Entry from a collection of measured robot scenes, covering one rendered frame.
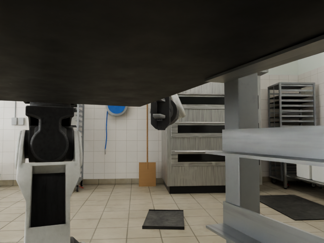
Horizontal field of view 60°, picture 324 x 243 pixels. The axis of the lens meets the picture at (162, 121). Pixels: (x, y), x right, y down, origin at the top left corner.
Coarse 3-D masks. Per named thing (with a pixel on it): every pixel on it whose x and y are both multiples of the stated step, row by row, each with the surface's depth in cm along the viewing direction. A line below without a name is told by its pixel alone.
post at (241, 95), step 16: (240, 80) 34; (256, 80) 34; (224, 96) 36; (240, 96) 33; (256, 96) 34; (240, 112) 33; (256, 112) 34; (240, 128) 33; (240, 160) 33; (256, 160) 34; (240, 176) 33; (256, 176) 34; (240, 192) 33; (256, 192) 34; (256, 208) 33
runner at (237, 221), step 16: (224, 208) 35; (240, 208) 32; (224, 224) 35; (240, 224) 32; (256, 224) 29; (272, 224) 27; (240, 240) 29; (256, 240) 29; (272, 240) 27; (288, 240) 26; (304, 240) 24; (320, 240) 22
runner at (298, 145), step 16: (256, 128) 30; (272, 128) 28; (288, 128) 26; (304, 128) 24; (320, 128) 23; (224, 144) 35; (240, 144) 32; (256, 144) 30; (272, 144) 28; (288, 144) 26; (304, 144) 24; (320, 144) 23; (272, 160) 24; (288, 160) 22; (304, 160) 22; (320, 160) 22
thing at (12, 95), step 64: (0, 0) 15; (64, 0) 15; (128, 0) 15; (192, 0) 15; (256, 0) 15; (320, 0) 15; (0, 64) 28; (64, 64) 28; (128, 64) 28; (192, 64) 28
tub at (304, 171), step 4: (300, 164) 442; (300, 168) 442; (304, 168) 432; (308, 168) 422; (300, 172) 442; (304, 172) 432; (308, 172) 422; (300, 176) 443; (304, 176) 432; (308, 176) 421
